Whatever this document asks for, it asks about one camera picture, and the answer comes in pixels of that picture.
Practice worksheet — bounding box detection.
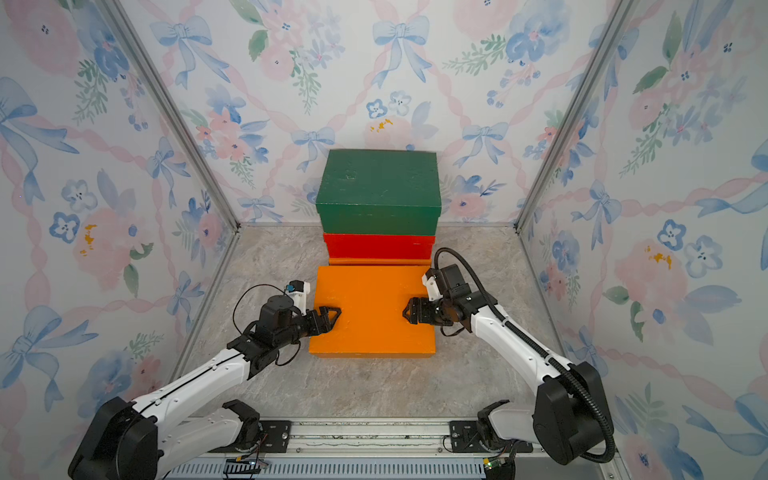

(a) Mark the orange shoebox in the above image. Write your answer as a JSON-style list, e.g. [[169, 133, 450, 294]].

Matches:
[[328, 258, 431, 266], [309, 265, 437, 358]]

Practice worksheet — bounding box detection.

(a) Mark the red shoebox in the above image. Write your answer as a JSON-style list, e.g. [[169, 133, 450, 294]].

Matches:
[[323, 233, 435, 260]]

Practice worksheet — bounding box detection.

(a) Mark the green shoebox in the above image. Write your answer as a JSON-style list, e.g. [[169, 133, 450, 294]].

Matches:
[[316, 149, 442, 236]]

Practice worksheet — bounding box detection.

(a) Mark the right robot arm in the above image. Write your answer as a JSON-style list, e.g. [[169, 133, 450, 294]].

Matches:
[[403, 265, 617, 465]]

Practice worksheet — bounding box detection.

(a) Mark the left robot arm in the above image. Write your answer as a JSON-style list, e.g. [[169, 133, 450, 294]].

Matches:
[[68, 293, 342, 479]]

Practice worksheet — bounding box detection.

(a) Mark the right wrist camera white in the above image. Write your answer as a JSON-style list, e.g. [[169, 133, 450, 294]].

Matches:
[[422, 268, 443, 302]]

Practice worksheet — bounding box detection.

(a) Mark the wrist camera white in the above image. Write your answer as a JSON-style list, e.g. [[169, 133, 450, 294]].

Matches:
[[285, 280, 311, 315], [422, 268, 443, 302]]

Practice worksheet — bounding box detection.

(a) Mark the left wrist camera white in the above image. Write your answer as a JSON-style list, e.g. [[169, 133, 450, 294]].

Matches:
[[285, 280, 311, 315]]

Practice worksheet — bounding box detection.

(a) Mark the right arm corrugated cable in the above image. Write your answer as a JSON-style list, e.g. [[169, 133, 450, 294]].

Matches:
[[434, 247, 617, 464]]

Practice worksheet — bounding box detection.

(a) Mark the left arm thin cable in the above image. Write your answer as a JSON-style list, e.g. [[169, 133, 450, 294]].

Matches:
[[231, 283, 301, 367]]

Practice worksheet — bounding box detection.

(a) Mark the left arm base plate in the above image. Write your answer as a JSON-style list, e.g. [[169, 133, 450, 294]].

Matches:
[[211, 420, 292, 454]]

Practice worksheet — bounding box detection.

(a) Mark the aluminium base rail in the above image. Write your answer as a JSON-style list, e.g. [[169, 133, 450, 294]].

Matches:
[[160, 418, 628, 479]]

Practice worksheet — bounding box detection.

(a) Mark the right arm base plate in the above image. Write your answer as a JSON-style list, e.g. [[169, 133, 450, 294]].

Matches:
[[448, 420, 520, 456]]

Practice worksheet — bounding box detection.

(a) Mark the left corner aluminium post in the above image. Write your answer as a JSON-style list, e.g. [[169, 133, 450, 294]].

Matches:
[[95, 0, 240, 232]]

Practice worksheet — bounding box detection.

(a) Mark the corner aluminium post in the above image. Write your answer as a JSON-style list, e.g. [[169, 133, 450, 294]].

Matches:
[[514, 0, 636, 235], [95, 0, 240, 232]]

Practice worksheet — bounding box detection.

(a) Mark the right corner aluminium post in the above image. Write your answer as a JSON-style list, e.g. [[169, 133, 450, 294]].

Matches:
[[514, 0, 636, 235]]

